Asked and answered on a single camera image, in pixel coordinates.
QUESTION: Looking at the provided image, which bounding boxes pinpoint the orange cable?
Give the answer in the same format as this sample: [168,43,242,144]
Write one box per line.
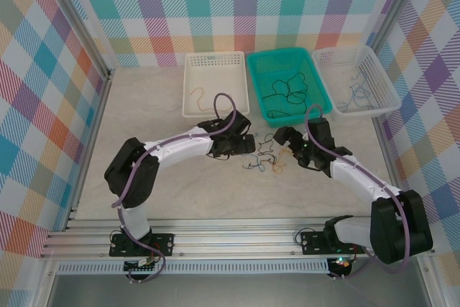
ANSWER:
[271,147,293,173]
[189,86,234,112]

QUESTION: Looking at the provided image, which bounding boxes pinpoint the opaque white plastic basket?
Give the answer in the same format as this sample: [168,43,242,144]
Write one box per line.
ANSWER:
[182,50,251,126]

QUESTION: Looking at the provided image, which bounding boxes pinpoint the teal plastic basket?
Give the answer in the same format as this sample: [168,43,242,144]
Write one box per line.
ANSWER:
[246,47,334,129]

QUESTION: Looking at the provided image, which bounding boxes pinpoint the translucent white plastic basket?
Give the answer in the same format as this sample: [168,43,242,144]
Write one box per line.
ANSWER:
[310,45,403,123]

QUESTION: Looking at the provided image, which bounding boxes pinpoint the small circuit board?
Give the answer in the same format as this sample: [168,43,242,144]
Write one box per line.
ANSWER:
[123,256,159,274]
[330,255,355,272]

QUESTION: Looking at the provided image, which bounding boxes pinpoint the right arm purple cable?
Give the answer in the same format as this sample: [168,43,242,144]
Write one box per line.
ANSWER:
[304,104,413,281]

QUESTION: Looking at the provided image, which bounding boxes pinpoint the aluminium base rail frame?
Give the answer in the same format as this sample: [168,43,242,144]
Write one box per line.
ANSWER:
[39,216,445,260]

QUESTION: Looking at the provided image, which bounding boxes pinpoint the slotted grey cable duct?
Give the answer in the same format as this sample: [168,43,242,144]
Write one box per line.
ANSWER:
[56,262,330,276]

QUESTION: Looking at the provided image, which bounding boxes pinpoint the aluminium corner post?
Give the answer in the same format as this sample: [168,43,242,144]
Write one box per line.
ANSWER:
[368,0,427,57]
[45,0,116,80]

